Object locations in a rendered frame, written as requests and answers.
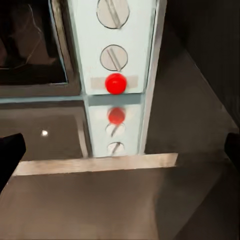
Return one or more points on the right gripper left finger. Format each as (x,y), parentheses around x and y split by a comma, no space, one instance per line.
(12,150)

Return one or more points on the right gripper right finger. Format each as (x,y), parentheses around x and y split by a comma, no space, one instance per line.
(232,149)

